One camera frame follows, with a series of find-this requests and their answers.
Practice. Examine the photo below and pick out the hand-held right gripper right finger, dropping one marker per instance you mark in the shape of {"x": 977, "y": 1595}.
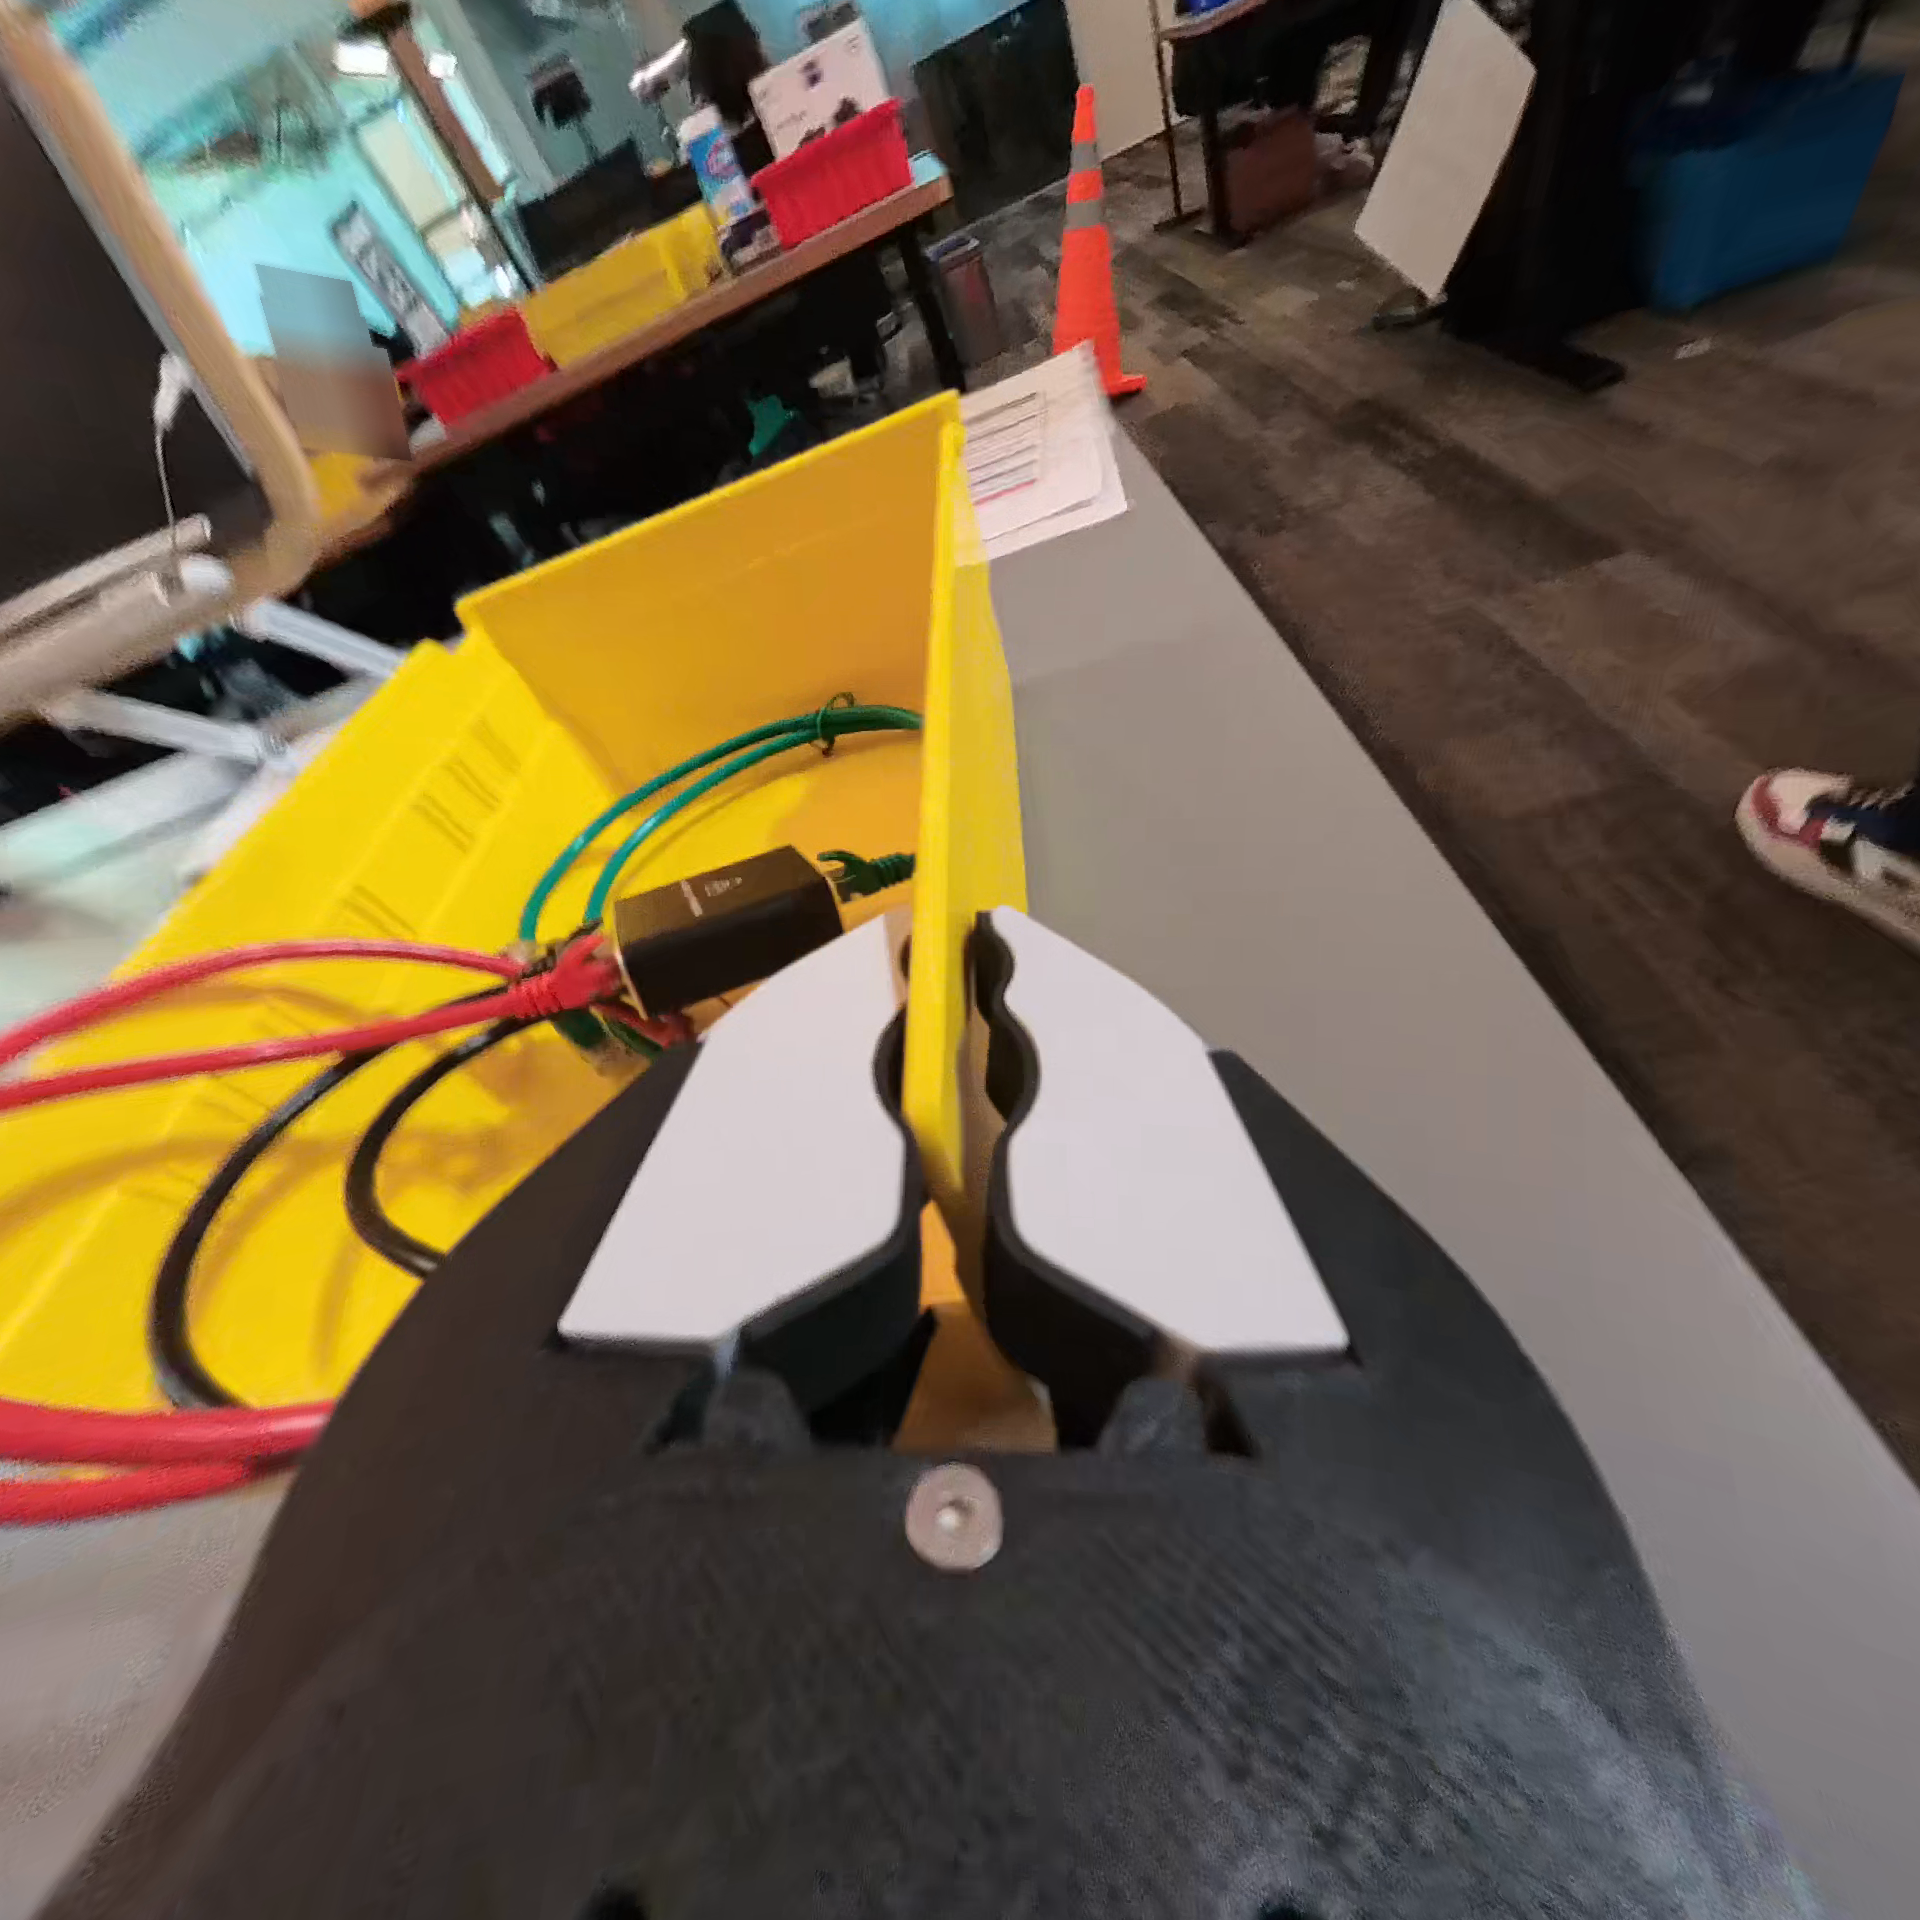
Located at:
{"x": 1155, "y": 1186}

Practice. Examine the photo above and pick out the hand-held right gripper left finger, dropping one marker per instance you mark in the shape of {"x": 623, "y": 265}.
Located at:
{"x": 749, "y": 1170}

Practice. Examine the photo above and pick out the black network splitter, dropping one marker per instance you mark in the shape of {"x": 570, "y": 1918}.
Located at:
{"x": 722, "y": 924}

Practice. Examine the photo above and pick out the yellow plastic bin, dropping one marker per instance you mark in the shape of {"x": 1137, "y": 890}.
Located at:
{"x": 373, "y": 842}
{"x": 616, "y": 299}

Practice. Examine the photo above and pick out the grey desk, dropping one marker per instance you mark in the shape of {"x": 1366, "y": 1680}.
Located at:
{"x": 1276, "y": 901}

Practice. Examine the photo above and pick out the printed paper sheet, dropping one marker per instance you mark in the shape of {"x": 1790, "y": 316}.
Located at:
{"x": 1053, "y": 451}

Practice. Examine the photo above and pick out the person's white red sneaker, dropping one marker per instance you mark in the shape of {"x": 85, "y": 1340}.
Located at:
{"x": 1815, "y": 842}

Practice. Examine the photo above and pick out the red plastic bin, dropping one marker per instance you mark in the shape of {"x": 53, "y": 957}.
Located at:
{"x": 480, "y": 374}
{"x": 833, "y": 191}

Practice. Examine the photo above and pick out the wooden background table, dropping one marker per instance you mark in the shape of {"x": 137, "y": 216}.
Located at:
{"x": 706, "y": 324}

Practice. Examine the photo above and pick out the grey trash can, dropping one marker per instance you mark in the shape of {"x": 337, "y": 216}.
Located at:
{"x": 968, "y": 299}

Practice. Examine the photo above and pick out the orange traffic cone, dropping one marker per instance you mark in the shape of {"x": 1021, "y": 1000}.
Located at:
{"x": 1090, "y": 286}

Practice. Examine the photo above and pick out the wipes canister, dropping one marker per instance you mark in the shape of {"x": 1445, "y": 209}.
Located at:
{"x": 722, "y": 165}

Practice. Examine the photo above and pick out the brown bag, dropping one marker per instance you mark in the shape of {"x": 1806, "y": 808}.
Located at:
{"x": 1269, "y": 174}

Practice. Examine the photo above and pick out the wooden board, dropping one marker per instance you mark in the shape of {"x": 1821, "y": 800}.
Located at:
{"x": 183, "y": 299}

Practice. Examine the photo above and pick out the black panel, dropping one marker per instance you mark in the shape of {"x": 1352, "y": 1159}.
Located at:
{"x": 75, "y": 374}

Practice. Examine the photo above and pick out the white board panel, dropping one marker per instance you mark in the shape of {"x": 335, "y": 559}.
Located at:
{"x": 1451, "y": 149}

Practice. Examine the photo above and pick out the white cardboard box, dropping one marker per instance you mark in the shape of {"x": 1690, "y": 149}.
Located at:
{"x": 820, "y": 84}

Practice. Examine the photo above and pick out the large blue storage tub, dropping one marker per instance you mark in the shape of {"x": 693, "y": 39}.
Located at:
{"x": 1771, "y": 197}

